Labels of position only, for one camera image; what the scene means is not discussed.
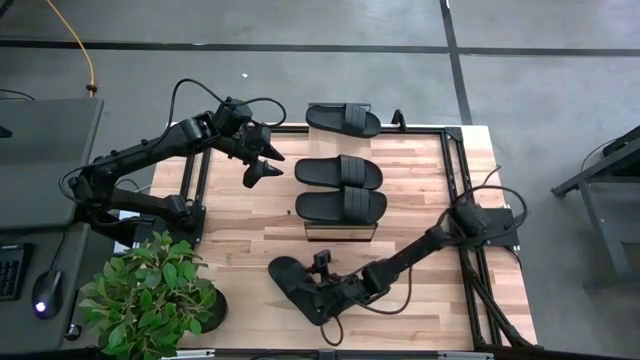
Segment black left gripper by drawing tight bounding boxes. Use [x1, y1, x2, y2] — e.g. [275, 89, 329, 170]
[222, 128, 286, 190]

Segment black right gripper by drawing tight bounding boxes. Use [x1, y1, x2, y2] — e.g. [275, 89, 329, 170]
[299, 273, 374, 327]

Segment black foam slide sandal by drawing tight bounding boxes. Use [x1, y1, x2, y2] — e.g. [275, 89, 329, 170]
[293, 154, 385, 192]
[267, 255, 331, 327]
[305, 102, 383, 139]
[294, 185, 389, 226]

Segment green potted plant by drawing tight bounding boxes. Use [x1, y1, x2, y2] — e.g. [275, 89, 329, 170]
[78, 229, 230, 360]

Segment white paper sheet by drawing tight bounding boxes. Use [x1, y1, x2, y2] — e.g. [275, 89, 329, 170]
[113, 208, 151, 256]

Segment dark grey desk panel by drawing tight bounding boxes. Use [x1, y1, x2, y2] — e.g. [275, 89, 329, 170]
[0, 97, 105, 231]

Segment black computer mouse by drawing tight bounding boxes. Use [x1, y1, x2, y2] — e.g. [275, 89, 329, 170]
[32, 269, 64, 320]

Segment black keyboard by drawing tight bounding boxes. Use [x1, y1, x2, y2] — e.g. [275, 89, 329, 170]
[0, 243, 34, 302]

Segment dark grey desk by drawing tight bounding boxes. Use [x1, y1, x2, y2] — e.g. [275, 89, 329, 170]
[0, 222, 91, 357]

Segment dark grey side table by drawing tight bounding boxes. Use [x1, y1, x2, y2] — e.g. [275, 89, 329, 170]
[549, 124, 640, 291]

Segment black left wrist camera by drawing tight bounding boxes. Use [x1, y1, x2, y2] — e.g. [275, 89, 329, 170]
[245, 124, 272, 151]

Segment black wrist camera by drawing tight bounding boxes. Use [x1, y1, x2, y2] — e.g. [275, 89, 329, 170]
[245, 124, 272, 151]
[312, 249, 333, 275]

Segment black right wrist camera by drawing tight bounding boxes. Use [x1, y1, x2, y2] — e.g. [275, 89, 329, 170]
[312, 249, 333, 275]

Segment wooden shelf with black frame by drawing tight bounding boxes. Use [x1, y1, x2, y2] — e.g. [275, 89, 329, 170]
[302, 102, 380, 243]

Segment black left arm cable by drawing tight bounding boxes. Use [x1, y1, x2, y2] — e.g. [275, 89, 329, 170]
[58, 77, 289, 206]

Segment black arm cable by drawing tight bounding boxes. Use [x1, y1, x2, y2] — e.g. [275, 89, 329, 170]
[319, 164, 530, 347]
[58, 77, 289, 206]

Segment yellow hanging cable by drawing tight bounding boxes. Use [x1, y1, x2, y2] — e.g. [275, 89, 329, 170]
[44, 0, 97, 99]

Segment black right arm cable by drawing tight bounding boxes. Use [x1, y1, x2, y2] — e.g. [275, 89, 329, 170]
[319, 164, 530, 347]

